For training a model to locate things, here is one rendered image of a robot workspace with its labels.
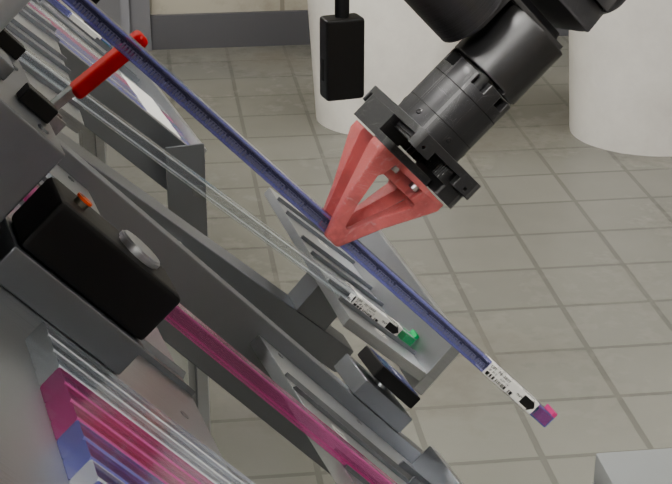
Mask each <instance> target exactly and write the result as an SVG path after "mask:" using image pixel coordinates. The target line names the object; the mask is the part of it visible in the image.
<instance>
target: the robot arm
mask: <svg viewBox="0 0 672 484"><path fill-rule="evenodd" d="M404 1H405V2H406V3H407V4H408V5H409V6H410V7H411V8H412V9H413V10H414V11H415V13H416V14H417V15H418V16H419V17H420V18H421V19H422V20H423V21H424V22H425V23H426V24H427V25H428V26H429V27H430V28H431V29H432V30H433V31H434V32H435V34H436V35H437V36H438V37H439V38H440V39H441V40H442V41H443V42H446V43H452V42H456V41H459V40H461V39H462V40H461V41H460V42H459V43H458V44H457V45H456V46H455V48H453V49H452V50H451V51H450V52H449V53H448V54H447V55H446V57H445V58H444V59H443V60H442V61H441V62H440V63H439V64H438V65H437V66H436V67H435V68H434V69H433V70H432V71H431V72H430V73H429V74H428V75H427V76H426V77H425V78H424V79H423V80H422V81H421V82H420V83H419V84H418V85H417V86H416V87H415V88H414V89H413V90H412V91H411V92H410V93H409V94H408V96H406V97H405V98H404V99H403V100H402V102H401V103H400V104H399V105H397V104H396V103H395V102H394V101H392V100H391V99H390V98H389V97H388V96H387V95H386V94H385V93H384V92H382V91H381V90H380V89H379V88H378V87H377V86H376V85H375V86H374V87H373V88H372V89H371V90H370V91H369V92H368V93H367V94H366V95H365V96H364V97H363V100H364V101H365V102H364V104H363V105H362V106H361V107H360V108H359V109H358V110H357V111H356V112H355V113H354V115H355V116H356V117H357V118H358V119H359V120H360V121H361V122H362V123H363V124H364V125H365V126H366V127H368V128H369V129H370V130H371V131H372V132H373V133H374V134H375V136H373V135H372V134H371V133H370V132H369V131H368V130H367V129H366V128H365V127H364V126H363V125H362V124H361V123H360V122H359V121H358V120H356V121H355V122H354V123H353V124H352V125H351V127H350V130H349V133H348V136H347V140H346V143H345V146H344V149H343V153H342V156H341V159H340V162H339V166H338V169H337V172H336V176H335V179H334V182H333V185H332V187H331V190H330V192H329V195H328V198H327V200H326V203H325V205H324V208H323V209H325V210H326V211H327V212H328V213H329V214H330V215H331V216H332V217H331V220H330V222H329V224H328V226H327V228H326V230H325V232H323V231H322V230H321V231H322V232H323V233H324V236H325V237H326V238H327V239H328V240H329V241H330V242H332V243H333V244H334V245H335V246H336V247H340V246H342V245H345V244H347V243H350V242H352V241H354V240H357V239H359V238H362V237H364V236H366V235H369V234H371V233H374V232H376V231H379V230H381V229H384V228H387V227H390V226H393V225H397V224H400V223H403V222H406V221H409V220H412V219H415V218H419V217H422V216H425V215H428V214H431V213H434V212H437V211H438V210H439V209H440V208H441V207H442V206H443V204H442V203H441V202H440V201H439V200H438V199H437V198H436V197H435V196H434V195H433V194H432V193H431V192H430V190H429V189H428V188H427V187H426V186H428V187H429V188H430V189H431V190H432V191H433V192H434V193H435V194H436V195H437V196H438V197H439V198H440V199H441V200H442V201H443V202H444V203H445V204H446V205H447V206H448V207H449V208H450V209H451V208H452V207H453V206H454V205H455V204H456V203H457V202H458V201H459V200H460V199H461V198H462V197H464V198H465V199H466V200H468V199H469V198H470V197H471V196H472V195H473V194H474V193H475V192H476V191H477V190H478V189H479V188H480V187H481V186H480V185H479V183H478V182H477V181H476V180H475V179H474V178H473V177H472V176H471V175H470V174H469V173H468V172H467V171H466V170H465V169H464V168H463V167H462V166H461V165H460V164H459V163H458V161H459V160H460V159H461V158H462V157H463V156H464V155H465V154H466V153H467V152H468V151H469V150H470V149H471V148H472V147H473V146H474V145H475V144H476V143H477V142H478V141H479V140H480V138H481V137H482V136H483V135H484V134H485V133H486V132H487V131H488V130H489V129H490V128H491V127H492V126H493V125H494V124H495V123H496V122H497V121H498V120H499V119H500V118H501V117H502V116H503V115H504V114H505V113H506V112H507V111H508V110H509V109H510V105H511V104H513V105H514V104H515V103H516V102H517V101H518V100H519V99H520V98H521V97H522V96H523V95H524V94H525V93H526V92H527V91H528V90H529V89H530V88H531V87H532V86H533V85H534V84H535V83H536V81H537V80H538V79H539V78H540V77H541V76H542V75H543V74H544V73H545V72H546V71H547V70H548V69H549V68H550V67H551V66H552V65H553V64H554V63H555V62H556V61H557V60H558V59H559V58H560V57H561V56H562V52H561V51H560V49H561V48H562V47H563V46H562V45H561V44H560V43H559V42H558V41H557V40H556V39H557V37H558V36H559V34H560V33H559V32H558V31H557V30H556V29H555V28H559V29H566V30H573V31H580V32H589V31H590V30H591V29H592V28H593V26H594V25H595V24H596V23H597V21H598V20H599V19H600V18H601V17H602V15H603V14H607V13H610V12H612V11H614V10H616V9H617V8H619V7H620V6H621V5H622V4H623V3H624V2H625V1H626V0H404ZM501 97H503V98H504V99H505V100H506V101H507V102H508V103H509V104H510V105H509V104H508V103H507V102H506V101H505V100H504V99H503V98H501ZM399 145H400V146H401V147H402V148H403V149H404V150H405V151H406V152H407V153H408V154H409V155H410V156H411V157H412V158H413V159H414V160H415V161H416V163H414V162H413V161H412V160H411V159H410V158H409V157H408V156H407V155H406V154H405V153H404V152H403V151H402V150H401V149H400V148H399V147H398V146H399ZM383 174H384V175H385V176H386V177H387V178H388V179H389V181H388V183H387V184H385V185H384V186H383V187H381V188H380V189H379V190H377V191H376V192H375V193H373V194H372V195H371V196H369V197H368V198H367V199H365V200H364V201H363V202H361V203H360V204H359V202H360V201H361V199H362V198H363V196H364V195H365V194H366V192H367V191H368V189H369V188H370V186H371V185H372V184H373V182H374V181H375V179H376V178H377V176H379V175H383ZM402 200H403V201H402ZM400 201H401V202H400ZM398 202H399V203H398Z"/></svg>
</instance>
